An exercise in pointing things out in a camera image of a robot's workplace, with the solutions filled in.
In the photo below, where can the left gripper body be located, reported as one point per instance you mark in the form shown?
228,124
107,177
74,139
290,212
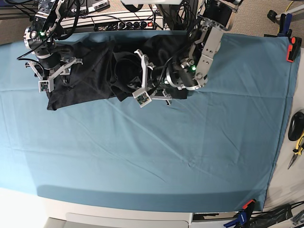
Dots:
150,79

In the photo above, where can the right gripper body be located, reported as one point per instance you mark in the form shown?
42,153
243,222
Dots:
49,67

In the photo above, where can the black T-shirt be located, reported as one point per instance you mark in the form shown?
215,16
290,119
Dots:
112,69

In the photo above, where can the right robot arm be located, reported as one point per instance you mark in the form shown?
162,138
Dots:
56,20

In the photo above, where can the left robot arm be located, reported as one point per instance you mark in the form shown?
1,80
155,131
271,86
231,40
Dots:
188,68

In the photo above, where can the white power strip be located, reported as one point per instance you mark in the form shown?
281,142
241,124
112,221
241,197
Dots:
129,25

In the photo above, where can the blue table cloth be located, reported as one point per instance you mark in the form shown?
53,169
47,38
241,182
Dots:
212,152

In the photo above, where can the black caster wheel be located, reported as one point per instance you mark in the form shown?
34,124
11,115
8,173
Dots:
272,16

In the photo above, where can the orange black clamp top right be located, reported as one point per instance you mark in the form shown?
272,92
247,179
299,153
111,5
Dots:
293,48

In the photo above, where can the blue clamp top right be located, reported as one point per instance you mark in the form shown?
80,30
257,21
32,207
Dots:
284,25

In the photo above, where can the black computer mouse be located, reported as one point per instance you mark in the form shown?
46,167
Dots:
296,126

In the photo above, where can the orange blue clamp bottom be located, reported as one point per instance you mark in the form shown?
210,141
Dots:
243,217

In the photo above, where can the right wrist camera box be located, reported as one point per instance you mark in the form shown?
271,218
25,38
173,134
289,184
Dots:
46,86

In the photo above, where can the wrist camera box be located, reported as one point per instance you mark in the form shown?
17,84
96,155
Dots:
142,97
46,86

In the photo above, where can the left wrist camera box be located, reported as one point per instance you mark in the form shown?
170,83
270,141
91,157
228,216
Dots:
142,97

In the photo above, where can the yellow handled pliers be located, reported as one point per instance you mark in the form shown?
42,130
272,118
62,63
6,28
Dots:
297,150

